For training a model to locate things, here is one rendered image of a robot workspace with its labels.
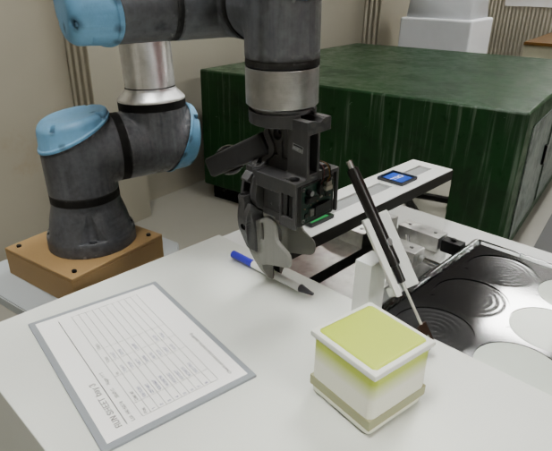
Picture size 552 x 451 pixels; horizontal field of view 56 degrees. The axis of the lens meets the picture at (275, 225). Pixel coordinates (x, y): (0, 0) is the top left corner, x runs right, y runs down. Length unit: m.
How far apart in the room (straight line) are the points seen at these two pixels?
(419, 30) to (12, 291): 4.46
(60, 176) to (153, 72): 0.22
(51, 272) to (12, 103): 1.97
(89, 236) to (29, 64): 2.00
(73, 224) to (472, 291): 0.64
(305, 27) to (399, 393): 0.33
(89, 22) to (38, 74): 2.36
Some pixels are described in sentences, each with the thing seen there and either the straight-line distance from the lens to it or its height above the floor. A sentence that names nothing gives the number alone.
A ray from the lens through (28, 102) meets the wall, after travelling 2.87.
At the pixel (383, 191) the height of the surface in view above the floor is 0.96.
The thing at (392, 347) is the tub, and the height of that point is 1.03.
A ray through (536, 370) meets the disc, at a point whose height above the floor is 0.90.
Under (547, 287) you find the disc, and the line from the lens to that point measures 0.87.
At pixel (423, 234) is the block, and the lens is 0.95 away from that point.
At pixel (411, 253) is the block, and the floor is 0.91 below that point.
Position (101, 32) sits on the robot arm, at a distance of 0.54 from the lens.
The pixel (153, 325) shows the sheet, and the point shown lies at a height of 0.97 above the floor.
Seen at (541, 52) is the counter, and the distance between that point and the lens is 6.13.
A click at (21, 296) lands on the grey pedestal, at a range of 0.97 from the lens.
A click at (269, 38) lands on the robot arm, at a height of 1.26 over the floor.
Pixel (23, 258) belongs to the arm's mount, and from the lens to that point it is 0.98.
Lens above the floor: 1.30
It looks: 25 degrees down
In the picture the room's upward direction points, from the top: 1 degrees clockwise
